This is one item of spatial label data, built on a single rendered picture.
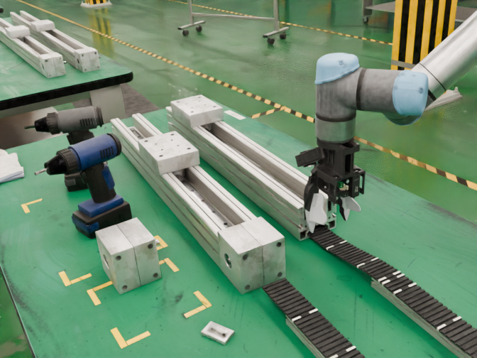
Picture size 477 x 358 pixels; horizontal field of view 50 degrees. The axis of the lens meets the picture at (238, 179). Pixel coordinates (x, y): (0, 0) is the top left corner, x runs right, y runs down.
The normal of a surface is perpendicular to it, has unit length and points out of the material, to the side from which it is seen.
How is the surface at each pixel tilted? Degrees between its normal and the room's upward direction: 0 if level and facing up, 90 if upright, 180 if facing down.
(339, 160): 90
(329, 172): 0
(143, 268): 90
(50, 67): 90
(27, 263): 0
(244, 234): 0
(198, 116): 90
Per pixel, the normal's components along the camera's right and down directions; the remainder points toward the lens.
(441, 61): -0.47, -0.10
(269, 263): 0.46, 0.38
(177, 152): -0.07, -0.89
